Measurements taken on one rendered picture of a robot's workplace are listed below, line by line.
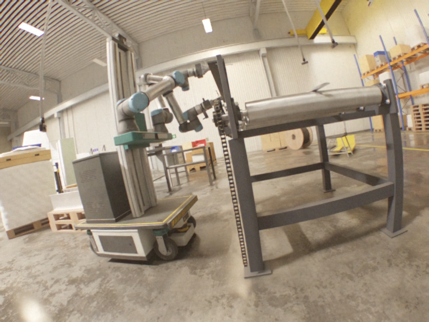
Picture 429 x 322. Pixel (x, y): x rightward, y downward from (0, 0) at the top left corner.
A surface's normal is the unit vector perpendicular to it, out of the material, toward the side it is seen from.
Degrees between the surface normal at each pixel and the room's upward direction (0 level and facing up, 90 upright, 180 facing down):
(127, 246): 90
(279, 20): 90
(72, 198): 90
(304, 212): 90
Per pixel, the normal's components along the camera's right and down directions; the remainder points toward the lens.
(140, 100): 0.71, -0.02
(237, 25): -0.11, 0.10
